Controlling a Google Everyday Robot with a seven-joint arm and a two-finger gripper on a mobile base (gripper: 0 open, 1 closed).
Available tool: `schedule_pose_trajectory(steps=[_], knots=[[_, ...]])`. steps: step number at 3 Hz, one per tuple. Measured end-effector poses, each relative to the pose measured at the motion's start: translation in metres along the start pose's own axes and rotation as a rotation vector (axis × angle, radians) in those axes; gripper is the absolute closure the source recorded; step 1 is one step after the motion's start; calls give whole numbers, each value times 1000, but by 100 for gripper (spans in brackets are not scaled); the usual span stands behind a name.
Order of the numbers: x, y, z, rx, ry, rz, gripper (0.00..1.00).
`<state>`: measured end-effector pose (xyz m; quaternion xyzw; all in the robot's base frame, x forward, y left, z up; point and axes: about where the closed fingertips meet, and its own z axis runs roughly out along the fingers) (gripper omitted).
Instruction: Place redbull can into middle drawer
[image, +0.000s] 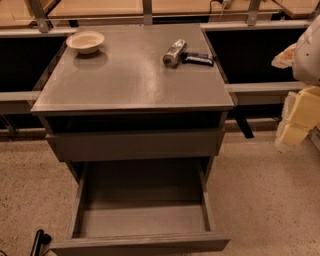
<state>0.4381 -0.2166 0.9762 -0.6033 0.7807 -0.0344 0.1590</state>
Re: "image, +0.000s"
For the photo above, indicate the grey top drawer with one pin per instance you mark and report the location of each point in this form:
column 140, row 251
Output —
column 108, row 146

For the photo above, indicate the wooden table tops behind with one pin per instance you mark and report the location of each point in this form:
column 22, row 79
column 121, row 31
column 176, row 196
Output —
column 14, row 13

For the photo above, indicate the open grey middle drawer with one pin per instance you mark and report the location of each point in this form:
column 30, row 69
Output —
column 142, row 208

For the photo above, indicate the grey drawer cabinet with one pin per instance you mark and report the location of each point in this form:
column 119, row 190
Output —
column 125, row 86

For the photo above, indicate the black object on floor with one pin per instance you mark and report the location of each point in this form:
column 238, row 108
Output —
column 41, row 238

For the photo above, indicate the yellow foam blocks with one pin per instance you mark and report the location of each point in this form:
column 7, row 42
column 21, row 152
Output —
column 300, row 114

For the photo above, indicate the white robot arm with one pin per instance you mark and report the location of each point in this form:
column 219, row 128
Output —
column 303, row 56

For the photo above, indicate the silver redbull can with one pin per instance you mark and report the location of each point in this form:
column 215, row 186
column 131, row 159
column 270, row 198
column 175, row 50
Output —
column 174, row 53

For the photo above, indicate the white paper bowl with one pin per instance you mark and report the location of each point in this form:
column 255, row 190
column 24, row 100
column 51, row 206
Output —
column 86, row 42

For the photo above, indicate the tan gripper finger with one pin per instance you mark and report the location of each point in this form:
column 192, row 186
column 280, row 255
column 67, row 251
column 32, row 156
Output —
column 285, row 58

